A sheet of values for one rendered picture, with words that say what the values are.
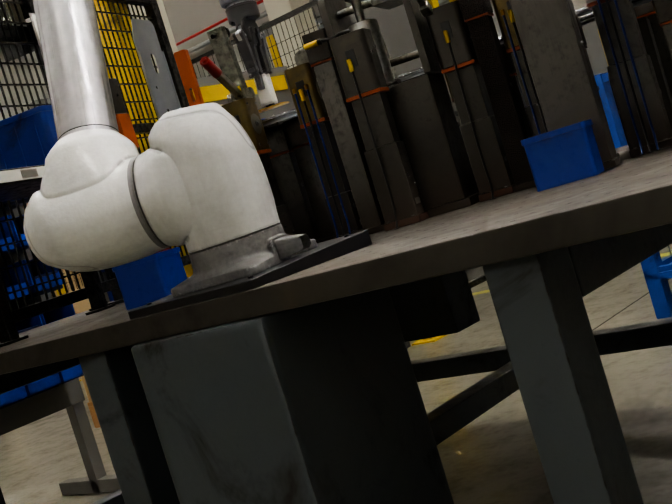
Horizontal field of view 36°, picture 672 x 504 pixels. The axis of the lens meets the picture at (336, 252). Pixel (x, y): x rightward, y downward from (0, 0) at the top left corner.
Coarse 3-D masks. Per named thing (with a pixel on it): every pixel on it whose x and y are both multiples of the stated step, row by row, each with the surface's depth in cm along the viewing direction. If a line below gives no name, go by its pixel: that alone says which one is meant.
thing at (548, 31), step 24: (528, 0) 178; (552, 0) 177; (528, 24) 179; (552, 24) 177; (576, 24) 181; (528, 48) 179; (552, 48) 178; (576, 48) 176; (552, 72) 178; (576, 72) 177; (552, 96) 179; (576, 96) 178; (552, 120) 180; (576, 120) 178; (600, 120) 177; (600, 144) 177
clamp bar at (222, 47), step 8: (208, 32) 222; (216, 32) 221; (224, 32) 222; (216, 40) 222; (224, 40) 221; (216, 48) 222; (224, 48) 222; (232, 48) 223; (216, 56) 223; (224, 56) 222; (232, 56) 222; (224, 64) 223; (232, 64) 222; (224, 72) 223; (232, 72) 223; (240, 72) 224; (232, 80) 223; (240, 80) 223; (232, 96) 224
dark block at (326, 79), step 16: (320, 32) 205; (320, 48) 205; (320, 64) 206; (320, 80) 207; (336, 80) 206; (336, 96) 206; (336, 112) 207; (352, 112) 208; (336, 128) 207; (352, 128) 206; (352, 144) 206; (352, 160) 207; (352, 176) 208; (368, 176) 207; (352, 192) 208; (368, 192) 207; (368, 208) 207; (368, 224) 208
